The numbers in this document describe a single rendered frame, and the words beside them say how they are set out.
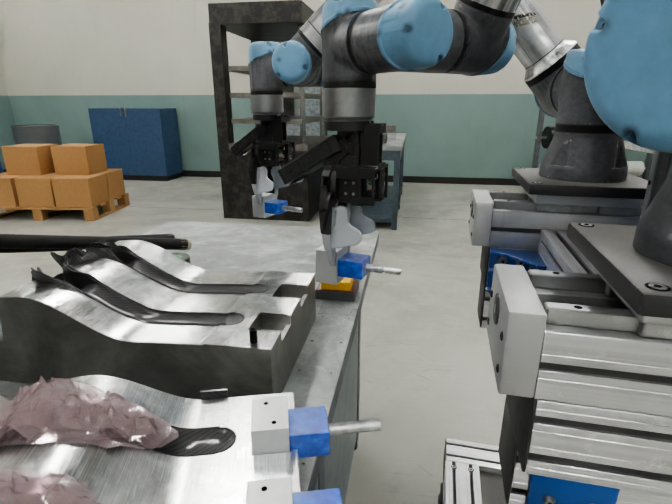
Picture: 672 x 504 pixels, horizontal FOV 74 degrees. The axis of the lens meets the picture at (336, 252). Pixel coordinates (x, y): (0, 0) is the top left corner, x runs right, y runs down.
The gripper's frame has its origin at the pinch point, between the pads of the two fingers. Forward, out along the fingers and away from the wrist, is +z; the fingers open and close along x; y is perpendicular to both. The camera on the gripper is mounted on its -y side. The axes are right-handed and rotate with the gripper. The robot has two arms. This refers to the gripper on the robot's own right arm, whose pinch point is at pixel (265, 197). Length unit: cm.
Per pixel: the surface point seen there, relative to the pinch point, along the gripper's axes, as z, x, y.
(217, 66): -57, 266, -258
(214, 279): 6.6, -35.6, 15.9
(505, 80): -53, 620, -48
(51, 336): 7, -61, 11
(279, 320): 7, -42, 34
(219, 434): 10, -62, 41
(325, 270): 2.4, -32.3, 36.3
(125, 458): 8, -70, 37
